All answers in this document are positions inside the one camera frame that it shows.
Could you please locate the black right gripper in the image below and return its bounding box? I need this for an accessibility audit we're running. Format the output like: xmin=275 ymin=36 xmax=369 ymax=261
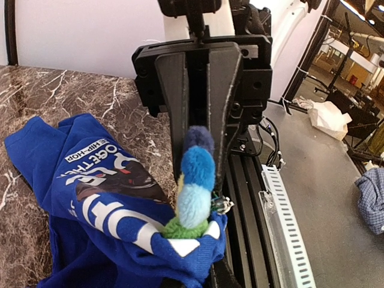
xmin=132 ymin=34 xmax=272 ymax=192

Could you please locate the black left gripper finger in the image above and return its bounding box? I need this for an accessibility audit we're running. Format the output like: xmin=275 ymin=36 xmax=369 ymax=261
xmin=209 ymin=259 xmax=240 ymax=288

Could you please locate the rainbow flower plush brooch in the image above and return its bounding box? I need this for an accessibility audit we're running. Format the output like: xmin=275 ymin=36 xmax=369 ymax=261
xmin=162 ymin=125 xmax=215 ymax=239

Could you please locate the blue printed t-shirt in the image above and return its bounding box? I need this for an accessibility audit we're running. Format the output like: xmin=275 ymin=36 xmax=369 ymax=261
xmin=5 ymin=114 xmax=227 ymax=287

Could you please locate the white crumpled bag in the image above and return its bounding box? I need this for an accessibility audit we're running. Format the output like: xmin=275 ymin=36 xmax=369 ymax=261
xmin=307 ymin=100 xmax=352 ymax=141

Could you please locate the checked cloth on floor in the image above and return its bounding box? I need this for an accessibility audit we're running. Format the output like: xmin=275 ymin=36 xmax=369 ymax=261
xmin=355 ymin=168 xmax=383 ymax=235

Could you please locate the black front aluminium rail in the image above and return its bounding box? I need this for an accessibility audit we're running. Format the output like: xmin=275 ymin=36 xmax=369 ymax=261
xmin=223 ymin=132 xmax=281 ymax=287

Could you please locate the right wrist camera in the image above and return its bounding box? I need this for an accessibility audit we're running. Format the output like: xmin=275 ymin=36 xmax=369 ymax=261
xmin=158 ymin=0 xmax=222 ymax=38

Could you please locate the white slotted cable duct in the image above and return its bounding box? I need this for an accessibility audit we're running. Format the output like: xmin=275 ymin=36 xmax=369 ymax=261
xmin=259 ymin=164 xmax=316 ymax=288

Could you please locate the right black frame post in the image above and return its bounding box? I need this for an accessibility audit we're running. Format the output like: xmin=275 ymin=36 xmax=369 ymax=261
xmin=4 ymin=0 xmax=19 ymax=66

